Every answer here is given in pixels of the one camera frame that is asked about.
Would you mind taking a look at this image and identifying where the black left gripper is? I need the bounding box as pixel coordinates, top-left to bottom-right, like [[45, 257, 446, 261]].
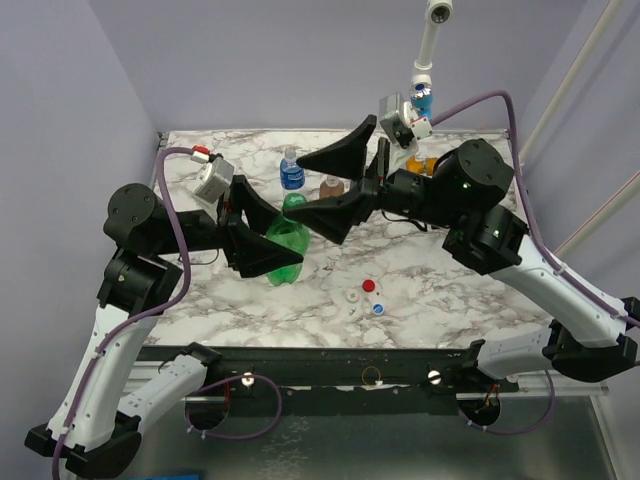
[[156, 172, 305, 273]]

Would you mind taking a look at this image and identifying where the gold red label bottle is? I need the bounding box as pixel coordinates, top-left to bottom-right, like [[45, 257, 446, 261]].
[[319, 175, 345, 199]]

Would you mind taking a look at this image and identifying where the green plastic bottle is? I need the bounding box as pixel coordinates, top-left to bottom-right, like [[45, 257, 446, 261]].
[[266, 192, 311, 287]]

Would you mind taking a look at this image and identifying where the blue label Pocari bottle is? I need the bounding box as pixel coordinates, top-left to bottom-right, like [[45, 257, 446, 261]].
[[279, 147, 305, 193]]

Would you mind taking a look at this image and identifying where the red bottle cap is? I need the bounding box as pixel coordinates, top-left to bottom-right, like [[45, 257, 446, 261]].
[[362, 279, 376, 293]]

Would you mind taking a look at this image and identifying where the white bottle cap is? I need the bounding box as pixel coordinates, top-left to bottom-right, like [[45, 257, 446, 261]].
[[346, 289, 360, 303]]

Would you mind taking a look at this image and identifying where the white blue Pocari cap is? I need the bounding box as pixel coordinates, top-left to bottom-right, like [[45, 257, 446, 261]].
[[372, 303, 385, 316]]

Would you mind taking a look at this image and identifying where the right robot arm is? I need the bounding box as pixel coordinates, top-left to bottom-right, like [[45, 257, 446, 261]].
[[287, 117, 638, 392]]

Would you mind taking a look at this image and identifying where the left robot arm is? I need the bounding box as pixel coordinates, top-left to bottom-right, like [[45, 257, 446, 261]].
[[24, 175, 302, 479]]

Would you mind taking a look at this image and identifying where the orange pipe valve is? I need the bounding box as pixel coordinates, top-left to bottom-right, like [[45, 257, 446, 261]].
[[405, 156, 438, 176]]

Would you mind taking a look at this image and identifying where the blue pipe valve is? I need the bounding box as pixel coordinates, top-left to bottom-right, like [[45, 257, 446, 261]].
[[409, 82, 433, 119]]

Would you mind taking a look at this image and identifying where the white diagonal pole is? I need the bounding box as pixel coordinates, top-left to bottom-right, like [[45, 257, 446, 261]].
[[518, 1, 630, 166]]

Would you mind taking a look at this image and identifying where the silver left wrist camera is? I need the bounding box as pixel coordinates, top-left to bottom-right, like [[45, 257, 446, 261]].
[[190, 145, 234, 218]]

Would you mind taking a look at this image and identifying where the black mounting rail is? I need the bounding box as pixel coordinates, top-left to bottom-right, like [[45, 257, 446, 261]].
[[139, 344, 521, 419]]

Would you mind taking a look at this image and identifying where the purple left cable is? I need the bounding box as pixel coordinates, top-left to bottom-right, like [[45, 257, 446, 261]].
[[51, 147, 284, 480]]

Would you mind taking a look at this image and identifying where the white PVC pipe frame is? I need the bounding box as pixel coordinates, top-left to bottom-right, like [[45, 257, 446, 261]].
[[410, 1, 559, 269]]

